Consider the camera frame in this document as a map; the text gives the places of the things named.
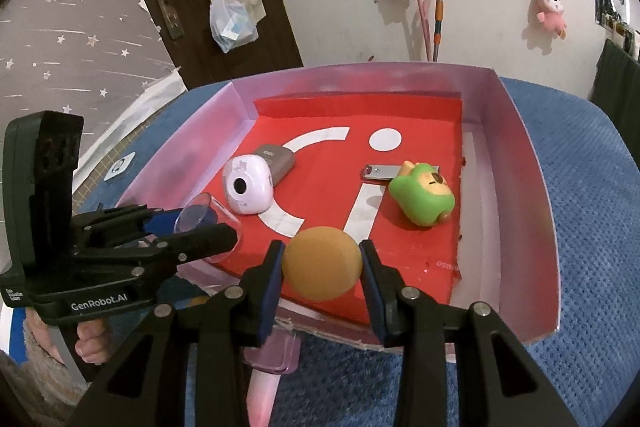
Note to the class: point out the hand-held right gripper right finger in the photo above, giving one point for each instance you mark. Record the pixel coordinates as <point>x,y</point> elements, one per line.
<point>375,292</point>

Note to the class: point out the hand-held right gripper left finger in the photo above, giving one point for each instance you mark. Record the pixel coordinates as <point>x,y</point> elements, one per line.
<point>270,292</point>

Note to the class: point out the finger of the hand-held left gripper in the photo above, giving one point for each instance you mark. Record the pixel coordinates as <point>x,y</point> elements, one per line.
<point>160,222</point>
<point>200,242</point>

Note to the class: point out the clear plastic cup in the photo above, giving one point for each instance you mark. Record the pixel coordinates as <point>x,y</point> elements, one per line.
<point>220,212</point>

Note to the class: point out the amber round disc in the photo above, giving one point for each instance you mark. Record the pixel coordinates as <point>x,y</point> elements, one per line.
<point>322,264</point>

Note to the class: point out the purple nail polish bottle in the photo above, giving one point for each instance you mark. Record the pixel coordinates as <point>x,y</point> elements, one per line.
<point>275,354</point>

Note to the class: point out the lilac round device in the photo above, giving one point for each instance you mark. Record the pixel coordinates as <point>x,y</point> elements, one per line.
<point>250,187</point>

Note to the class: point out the green bear toy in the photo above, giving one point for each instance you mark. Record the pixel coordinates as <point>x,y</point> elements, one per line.
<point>420,202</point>

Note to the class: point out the grey rounded case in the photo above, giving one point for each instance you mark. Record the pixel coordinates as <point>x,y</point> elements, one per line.
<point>280,157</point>

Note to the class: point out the purple cardboard box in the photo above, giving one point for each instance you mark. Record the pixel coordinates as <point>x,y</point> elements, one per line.
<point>510,157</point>

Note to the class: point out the person's left hand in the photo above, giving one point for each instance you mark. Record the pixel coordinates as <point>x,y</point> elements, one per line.
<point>92,344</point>

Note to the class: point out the white rounded square device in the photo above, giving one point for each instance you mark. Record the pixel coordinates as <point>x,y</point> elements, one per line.
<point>120,166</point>

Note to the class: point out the red paper sheet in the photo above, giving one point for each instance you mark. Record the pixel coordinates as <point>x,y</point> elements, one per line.
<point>325,117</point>

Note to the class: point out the clear plastic bag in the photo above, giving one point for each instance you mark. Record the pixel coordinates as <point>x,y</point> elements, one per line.
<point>232,24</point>

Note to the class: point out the pink stick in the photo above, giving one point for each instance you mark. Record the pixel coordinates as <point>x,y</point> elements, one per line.
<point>422,22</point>

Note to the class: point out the dark cloth covered table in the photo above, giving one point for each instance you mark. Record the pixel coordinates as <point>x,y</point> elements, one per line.
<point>617,87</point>

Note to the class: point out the pink plush white face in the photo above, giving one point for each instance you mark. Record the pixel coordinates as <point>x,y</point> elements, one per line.
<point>550,12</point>

